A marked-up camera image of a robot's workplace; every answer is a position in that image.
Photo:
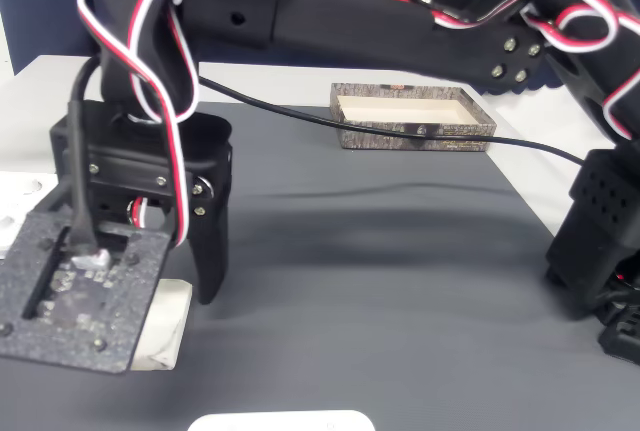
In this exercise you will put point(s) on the dark blue partition panel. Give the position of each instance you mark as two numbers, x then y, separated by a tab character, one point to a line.
40	1

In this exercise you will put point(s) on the white rounded flat device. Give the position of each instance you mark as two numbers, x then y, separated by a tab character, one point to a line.
280	422

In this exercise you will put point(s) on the patterned cardboard box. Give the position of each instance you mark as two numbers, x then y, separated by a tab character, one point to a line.
400	138

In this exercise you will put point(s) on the white block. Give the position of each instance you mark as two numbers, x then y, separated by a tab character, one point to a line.
167	321

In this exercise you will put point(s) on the black gripper camera mount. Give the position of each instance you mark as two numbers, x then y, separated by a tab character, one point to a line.
85	301

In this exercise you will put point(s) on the white tray with round dimples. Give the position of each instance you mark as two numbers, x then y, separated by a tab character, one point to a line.
15	186

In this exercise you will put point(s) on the grey table mat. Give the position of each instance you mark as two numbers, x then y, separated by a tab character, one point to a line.
375	301

